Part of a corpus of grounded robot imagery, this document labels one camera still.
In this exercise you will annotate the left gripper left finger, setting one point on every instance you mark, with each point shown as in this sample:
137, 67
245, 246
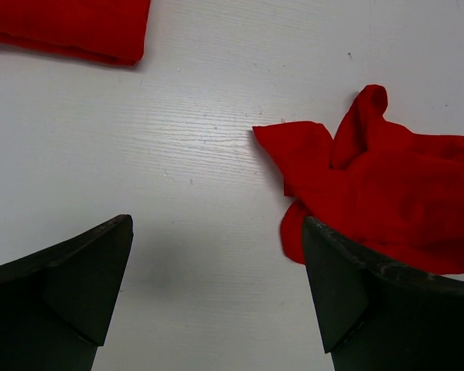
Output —
56, 305

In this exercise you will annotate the red t-shirt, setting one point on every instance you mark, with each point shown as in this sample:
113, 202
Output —
111, 32
376, 182

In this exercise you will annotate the folded red t-shirt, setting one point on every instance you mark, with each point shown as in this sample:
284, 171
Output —
111, 32

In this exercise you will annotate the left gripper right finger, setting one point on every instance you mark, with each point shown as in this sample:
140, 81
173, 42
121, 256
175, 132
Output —
376, 313

